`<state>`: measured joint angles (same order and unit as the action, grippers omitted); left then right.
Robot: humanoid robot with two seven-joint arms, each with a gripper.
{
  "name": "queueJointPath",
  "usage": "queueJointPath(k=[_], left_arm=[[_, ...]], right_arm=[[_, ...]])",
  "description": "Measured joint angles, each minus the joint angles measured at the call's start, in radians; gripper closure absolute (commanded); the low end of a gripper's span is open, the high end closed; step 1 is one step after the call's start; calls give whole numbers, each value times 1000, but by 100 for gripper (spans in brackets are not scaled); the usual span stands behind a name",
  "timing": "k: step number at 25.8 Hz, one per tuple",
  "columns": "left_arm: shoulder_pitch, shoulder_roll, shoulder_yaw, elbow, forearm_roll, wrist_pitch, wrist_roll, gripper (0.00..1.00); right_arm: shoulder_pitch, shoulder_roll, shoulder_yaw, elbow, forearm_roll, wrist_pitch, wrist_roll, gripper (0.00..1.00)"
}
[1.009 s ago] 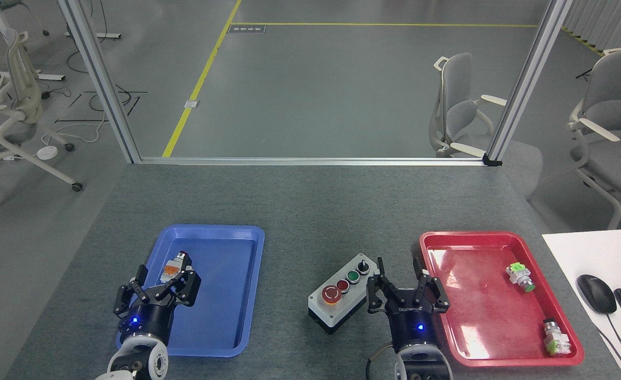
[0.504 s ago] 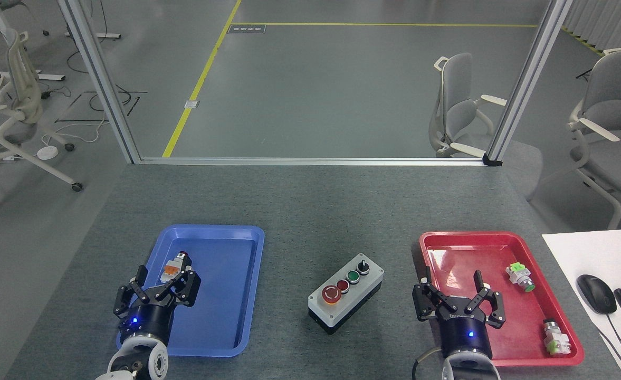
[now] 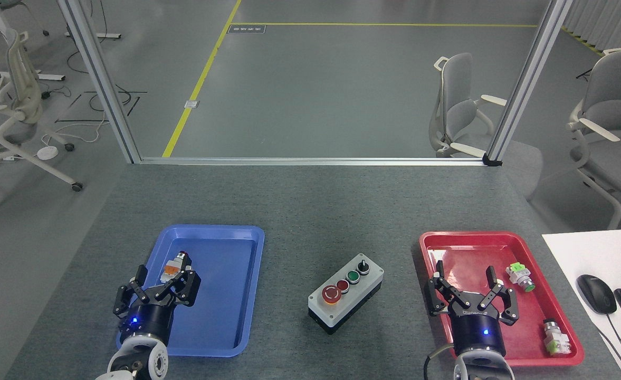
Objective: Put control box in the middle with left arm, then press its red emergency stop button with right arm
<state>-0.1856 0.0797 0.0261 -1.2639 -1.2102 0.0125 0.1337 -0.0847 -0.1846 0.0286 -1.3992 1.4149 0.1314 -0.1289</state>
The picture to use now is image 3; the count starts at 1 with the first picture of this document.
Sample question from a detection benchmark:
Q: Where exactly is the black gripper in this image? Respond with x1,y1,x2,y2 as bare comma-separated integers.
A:
112,265,202,345
427,260,520,355

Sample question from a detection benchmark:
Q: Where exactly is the grey control box with buttons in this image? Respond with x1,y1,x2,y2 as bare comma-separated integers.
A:
308,253,385,335

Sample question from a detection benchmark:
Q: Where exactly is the red plastic tray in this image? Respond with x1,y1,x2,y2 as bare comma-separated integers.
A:
419,231,585,367

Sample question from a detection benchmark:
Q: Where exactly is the blue plastic tray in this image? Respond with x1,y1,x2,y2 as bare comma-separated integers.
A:
116,225,265,358

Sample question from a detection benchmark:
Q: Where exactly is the black computer mouse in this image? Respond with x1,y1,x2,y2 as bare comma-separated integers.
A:
577,274,617,315

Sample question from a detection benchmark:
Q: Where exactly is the white side table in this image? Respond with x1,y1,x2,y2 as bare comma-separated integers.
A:
541,228,621,380

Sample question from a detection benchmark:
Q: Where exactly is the grey office chair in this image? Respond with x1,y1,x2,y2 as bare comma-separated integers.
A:
568,49,621,230
429,53,509,159

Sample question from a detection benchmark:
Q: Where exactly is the white mesh office chair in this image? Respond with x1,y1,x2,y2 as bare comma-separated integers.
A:
0,29,84,220

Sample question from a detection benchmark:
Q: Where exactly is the white desk base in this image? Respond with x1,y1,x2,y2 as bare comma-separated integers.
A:
65,31,122,41

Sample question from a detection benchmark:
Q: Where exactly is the red push button switch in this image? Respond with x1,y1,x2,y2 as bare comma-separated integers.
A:
160,251,192,283

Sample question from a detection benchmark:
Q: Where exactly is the green push button switch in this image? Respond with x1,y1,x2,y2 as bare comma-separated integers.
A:
505,262,536,292

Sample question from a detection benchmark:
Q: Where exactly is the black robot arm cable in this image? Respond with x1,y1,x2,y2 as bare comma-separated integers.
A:
424,346,456,380

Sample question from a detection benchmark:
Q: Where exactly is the silver and green switch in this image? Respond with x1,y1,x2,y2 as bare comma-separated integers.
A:
542,318,572,356

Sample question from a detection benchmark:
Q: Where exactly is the black mouse cable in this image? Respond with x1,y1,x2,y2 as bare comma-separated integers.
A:
595,313,621,380

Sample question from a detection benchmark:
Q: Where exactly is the silver aluminium frame rail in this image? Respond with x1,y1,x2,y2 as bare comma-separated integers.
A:
139,157,488,166

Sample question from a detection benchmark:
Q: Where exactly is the silver aluminium frame post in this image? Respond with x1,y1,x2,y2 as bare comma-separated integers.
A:
482,0,574,167
57,0,142,164

